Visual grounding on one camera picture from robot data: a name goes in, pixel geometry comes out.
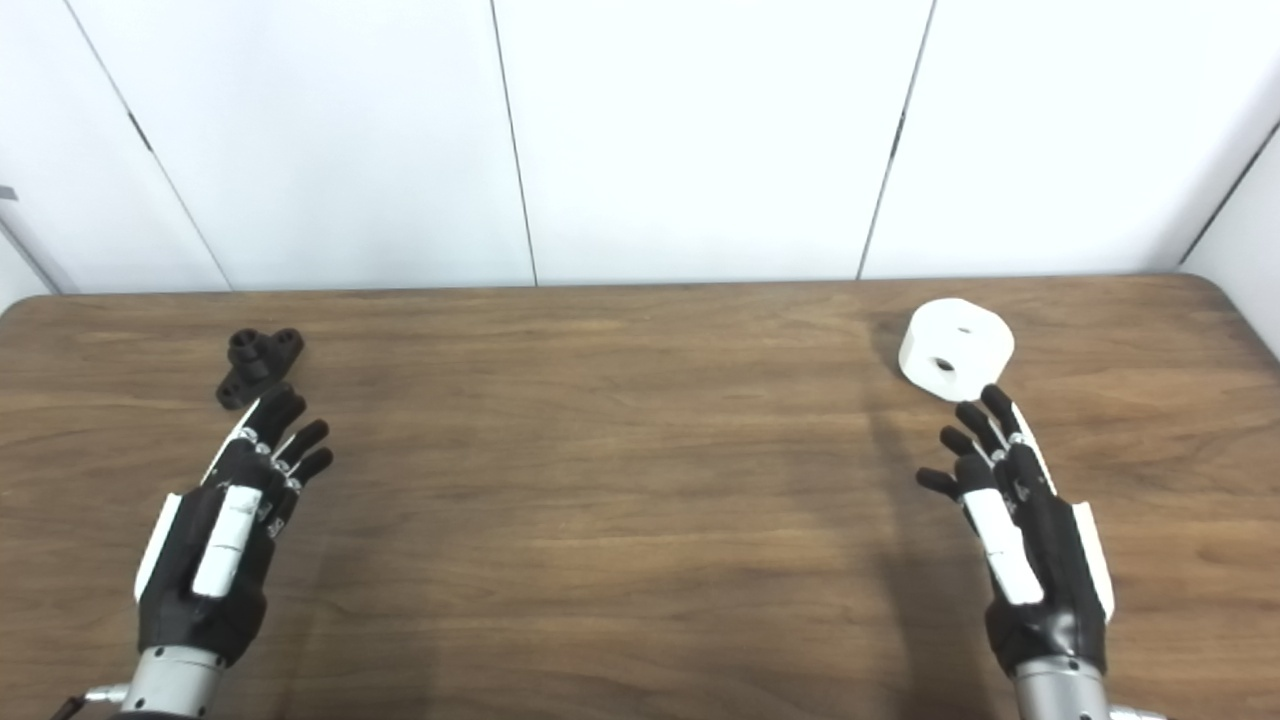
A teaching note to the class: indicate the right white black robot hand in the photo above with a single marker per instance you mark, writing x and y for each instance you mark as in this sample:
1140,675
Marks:
1060,600

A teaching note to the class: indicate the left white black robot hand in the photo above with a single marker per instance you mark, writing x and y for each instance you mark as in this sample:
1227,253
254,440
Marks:
190,590

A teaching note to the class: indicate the round white plastic piece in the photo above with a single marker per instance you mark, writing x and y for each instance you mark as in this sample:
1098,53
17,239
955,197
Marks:
950,335

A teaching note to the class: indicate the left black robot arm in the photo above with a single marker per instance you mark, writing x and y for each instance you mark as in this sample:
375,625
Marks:
170,688

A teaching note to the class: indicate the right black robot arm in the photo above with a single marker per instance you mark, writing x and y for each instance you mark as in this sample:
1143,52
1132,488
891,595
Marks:
1060,695

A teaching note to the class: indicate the black plastic holder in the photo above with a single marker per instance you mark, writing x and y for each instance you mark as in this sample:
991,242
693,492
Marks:
256,360

